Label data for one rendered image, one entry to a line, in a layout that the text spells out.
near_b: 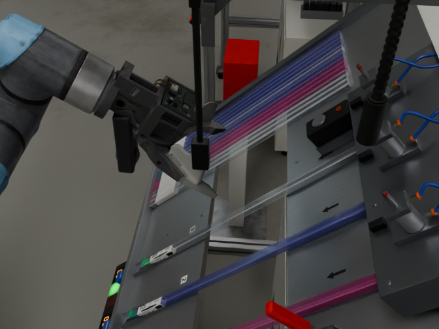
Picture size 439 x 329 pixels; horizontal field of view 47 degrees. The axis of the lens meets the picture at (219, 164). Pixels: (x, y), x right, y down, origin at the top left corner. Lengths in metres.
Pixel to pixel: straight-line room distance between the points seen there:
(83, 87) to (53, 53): 0.05
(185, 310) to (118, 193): 1.39
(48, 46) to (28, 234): 1.50
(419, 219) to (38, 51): 0.49
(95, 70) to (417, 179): 0.42
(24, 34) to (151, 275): 0.50
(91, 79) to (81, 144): 1.78
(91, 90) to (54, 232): 1.46
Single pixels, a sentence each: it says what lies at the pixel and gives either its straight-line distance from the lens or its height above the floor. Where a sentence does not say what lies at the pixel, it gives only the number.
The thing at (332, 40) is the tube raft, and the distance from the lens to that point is 1.02.
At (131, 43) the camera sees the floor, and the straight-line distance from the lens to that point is 3.17.
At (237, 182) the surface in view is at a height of 0.26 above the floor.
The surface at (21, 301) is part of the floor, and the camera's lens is 1.95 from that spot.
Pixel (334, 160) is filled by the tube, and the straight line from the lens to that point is 0.76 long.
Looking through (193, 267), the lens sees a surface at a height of 0.83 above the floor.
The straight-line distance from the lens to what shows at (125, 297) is 0.99.
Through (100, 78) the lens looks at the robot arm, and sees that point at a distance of 0.69.
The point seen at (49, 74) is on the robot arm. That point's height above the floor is 1.19.
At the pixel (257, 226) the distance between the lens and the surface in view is 2.01.
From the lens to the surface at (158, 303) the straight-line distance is 0.89.
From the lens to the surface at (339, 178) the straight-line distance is 0.75.
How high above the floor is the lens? 1.55
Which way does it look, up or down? 43 degrees down
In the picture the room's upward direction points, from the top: straight up
